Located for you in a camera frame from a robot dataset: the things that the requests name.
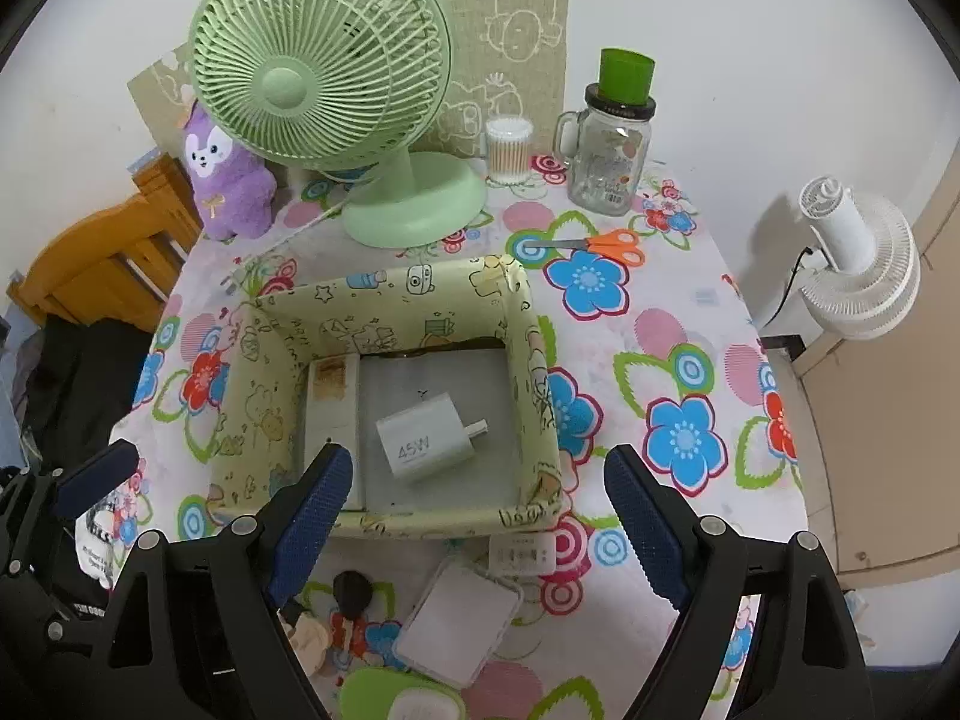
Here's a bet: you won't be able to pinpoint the burlap printed wall cloth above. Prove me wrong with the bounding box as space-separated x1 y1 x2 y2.
127 0 572 166

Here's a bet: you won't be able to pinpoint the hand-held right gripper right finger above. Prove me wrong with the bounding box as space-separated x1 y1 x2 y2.
604 445 875 720

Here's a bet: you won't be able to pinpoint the white floor fan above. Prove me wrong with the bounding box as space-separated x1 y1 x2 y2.
796 175 922 340

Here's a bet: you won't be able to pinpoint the purple plush toy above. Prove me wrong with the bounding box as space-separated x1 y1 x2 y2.
180 101 277 241

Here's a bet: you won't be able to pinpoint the black clothing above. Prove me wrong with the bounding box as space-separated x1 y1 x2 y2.
15 311 155 481

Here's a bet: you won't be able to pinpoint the green desk fan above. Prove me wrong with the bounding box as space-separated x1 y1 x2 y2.
187 0 488 250

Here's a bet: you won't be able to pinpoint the green and white oval device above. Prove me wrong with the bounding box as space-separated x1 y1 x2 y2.
337 666 470 720

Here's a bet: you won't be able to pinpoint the wooden chair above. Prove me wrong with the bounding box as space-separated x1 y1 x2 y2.
7 154 205 331

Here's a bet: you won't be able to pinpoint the black power cable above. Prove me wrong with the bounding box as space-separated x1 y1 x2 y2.
757 244 822 331

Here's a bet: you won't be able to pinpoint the yellow printed storage box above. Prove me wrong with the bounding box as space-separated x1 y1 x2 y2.
208 255 563 539

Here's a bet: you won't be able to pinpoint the beige bear-shaped palette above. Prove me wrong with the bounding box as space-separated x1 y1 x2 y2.
289 611 331 680

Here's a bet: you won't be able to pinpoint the white fan cable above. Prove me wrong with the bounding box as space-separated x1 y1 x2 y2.
221 195 357 293

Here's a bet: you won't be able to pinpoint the glass jar mug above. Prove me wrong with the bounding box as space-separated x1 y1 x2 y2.
553 82 657 217

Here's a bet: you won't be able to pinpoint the green plastic cup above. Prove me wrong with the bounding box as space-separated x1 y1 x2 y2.
596 47 655 104

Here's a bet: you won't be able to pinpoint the cotton swab container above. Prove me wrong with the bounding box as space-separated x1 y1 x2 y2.
484 118 535 185

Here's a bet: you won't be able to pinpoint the small white adapter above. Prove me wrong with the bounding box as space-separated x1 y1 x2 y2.
487 532 557 578

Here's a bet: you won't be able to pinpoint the white bag with tower print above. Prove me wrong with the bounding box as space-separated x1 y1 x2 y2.
75 491 140 590

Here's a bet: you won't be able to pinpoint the orange scissors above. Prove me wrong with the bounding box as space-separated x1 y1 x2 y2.
523 229 646 267

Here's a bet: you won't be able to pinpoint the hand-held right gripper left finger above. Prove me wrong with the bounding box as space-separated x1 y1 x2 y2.
105 444 355 720

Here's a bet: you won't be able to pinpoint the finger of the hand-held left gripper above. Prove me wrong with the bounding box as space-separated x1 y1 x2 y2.
0 577 125 720
0 441 143 586

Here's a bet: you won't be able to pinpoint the narrow white stained box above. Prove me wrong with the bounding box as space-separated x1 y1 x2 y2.
304 356 362 511

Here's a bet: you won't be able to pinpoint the white 45W charger box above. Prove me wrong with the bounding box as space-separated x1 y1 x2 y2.
375 403 490 485

